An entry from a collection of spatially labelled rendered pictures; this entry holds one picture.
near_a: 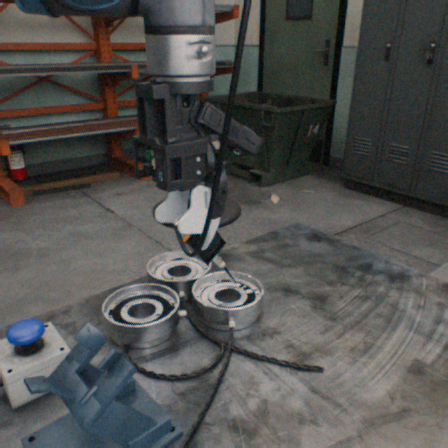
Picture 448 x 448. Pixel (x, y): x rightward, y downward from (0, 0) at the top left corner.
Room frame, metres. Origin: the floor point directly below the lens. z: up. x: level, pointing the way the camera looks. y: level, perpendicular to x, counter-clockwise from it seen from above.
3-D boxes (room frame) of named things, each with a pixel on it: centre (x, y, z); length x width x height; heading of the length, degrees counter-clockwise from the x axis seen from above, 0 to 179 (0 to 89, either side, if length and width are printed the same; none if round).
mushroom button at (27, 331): (0.39, 0.23, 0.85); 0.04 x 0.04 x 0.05
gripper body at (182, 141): (0.50, 0.05, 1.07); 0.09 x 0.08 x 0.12; 131
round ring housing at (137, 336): (0.49, 0.11, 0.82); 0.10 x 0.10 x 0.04
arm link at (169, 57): (0.50, 0.04, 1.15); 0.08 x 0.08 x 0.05
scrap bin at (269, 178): (3.98, -0.38, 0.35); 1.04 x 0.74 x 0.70; 38
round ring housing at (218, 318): (0.53, -0.01, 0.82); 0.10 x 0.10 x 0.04
